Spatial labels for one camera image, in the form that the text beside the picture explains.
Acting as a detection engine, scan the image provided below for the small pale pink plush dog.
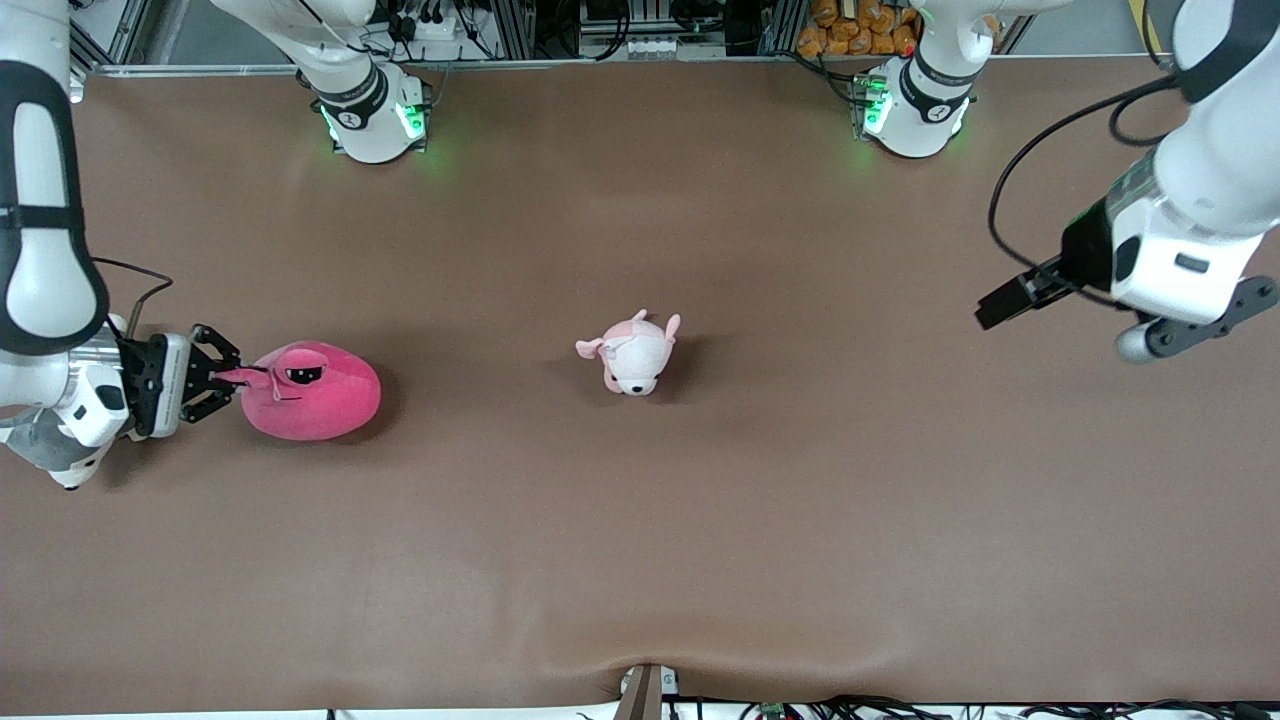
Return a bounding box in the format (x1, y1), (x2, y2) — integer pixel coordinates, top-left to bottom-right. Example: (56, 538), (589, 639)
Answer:
(575, 309), (682, 397)

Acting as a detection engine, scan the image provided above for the brown table cover cloth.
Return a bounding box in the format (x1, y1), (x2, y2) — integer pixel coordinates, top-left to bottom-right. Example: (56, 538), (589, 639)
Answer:
(0, 55), (1280, 716)

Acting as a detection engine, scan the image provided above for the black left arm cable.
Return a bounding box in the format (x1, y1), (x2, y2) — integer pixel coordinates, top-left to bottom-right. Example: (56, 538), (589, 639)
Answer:
(988, 75), (1193, 311)

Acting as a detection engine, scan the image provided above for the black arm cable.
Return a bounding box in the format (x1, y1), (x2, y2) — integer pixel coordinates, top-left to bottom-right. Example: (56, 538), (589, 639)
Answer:
(988, 75), (1193, 311)
(90, 257), (174, 337)

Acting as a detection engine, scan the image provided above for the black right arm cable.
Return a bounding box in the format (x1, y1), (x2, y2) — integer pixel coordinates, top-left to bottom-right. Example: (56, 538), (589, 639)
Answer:
(90, 257), (174, 337)

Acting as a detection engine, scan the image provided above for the metal table edge clamp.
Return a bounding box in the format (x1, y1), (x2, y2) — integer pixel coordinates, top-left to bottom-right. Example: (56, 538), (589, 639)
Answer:
(613, 663), (681, 720)

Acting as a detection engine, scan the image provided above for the orange snack bags pile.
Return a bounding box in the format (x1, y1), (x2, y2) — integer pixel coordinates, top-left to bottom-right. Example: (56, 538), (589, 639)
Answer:
(795, 0), (921, 58)

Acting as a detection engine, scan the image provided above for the grey white husky plush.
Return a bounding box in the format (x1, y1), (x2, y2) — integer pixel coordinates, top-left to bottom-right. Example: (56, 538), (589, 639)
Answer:
(0, 410), (103, 491)

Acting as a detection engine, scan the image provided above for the white power strip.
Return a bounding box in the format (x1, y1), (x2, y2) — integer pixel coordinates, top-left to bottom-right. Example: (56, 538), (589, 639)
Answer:
(400, 10), (461, 43)

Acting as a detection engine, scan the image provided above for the round hot pink plush toy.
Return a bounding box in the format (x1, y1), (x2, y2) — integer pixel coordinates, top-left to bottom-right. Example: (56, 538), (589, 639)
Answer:
(215, 341), (382, 442)

